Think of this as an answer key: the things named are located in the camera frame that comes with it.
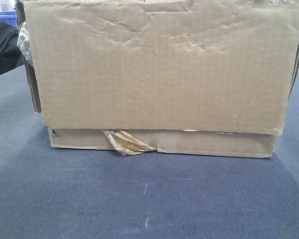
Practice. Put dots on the large plain cardboard box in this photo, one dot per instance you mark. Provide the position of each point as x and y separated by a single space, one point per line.
206 77

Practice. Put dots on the black fabric garment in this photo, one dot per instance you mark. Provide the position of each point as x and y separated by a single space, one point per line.
10 55

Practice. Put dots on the blue plastic bin far left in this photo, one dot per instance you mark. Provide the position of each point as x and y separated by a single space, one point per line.
9 17

